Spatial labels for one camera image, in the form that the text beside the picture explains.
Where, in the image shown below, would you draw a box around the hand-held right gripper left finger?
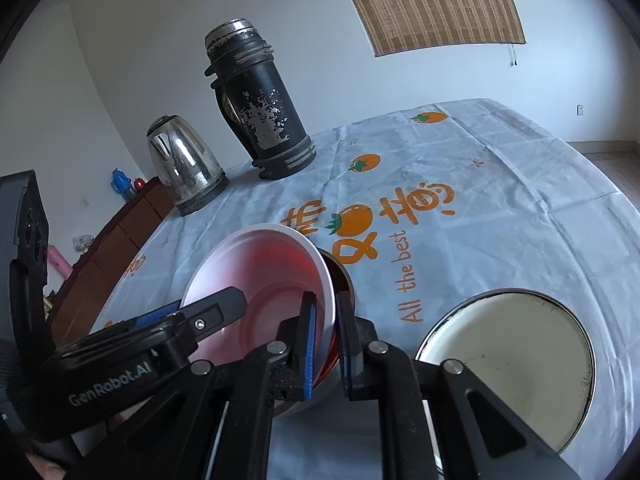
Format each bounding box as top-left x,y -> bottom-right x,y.
70,291 -> 318,480

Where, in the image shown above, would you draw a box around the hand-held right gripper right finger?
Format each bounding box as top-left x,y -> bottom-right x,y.
336,291 -> 581,480

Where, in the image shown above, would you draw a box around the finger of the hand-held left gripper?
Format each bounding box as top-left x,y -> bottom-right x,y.
87,301 -> 182,336
180,286 -> 249,350

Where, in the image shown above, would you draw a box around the red plastic bowl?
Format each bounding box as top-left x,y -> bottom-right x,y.
179,223 -> 341,392

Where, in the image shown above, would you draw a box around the stainless steel bowl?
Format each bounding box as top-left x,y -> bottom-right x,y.
270,249 -> 357,417

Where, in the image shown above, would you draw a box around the brown wooden sideboard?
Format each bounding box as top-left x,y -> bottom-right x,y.
45,176 -> 176,346

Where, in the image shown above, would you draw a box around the pink thermos bottle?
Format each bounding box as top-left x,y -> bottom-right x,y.
47,244 -> 71,277

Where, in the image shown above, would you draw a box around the blue thermos bottle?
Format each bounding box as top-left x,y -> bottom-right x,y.
111,168 -> 132,201

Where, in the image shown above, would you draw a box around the stainless steel electric kettle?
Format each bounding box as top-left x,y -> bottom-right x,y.
146,115 -> 231,217

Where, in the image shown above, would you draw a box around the worn black thermos flask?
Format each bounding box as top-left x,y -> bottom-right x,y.
203,19 -> 317,181

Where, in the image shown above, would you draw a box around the white tablecloth with orange print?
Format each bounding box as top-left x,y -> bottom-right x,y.
90,97 -> 640,480

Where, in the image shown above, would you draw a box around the bamboo window blind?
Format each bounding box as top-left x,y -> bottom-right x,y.
330,0 -> 528,58

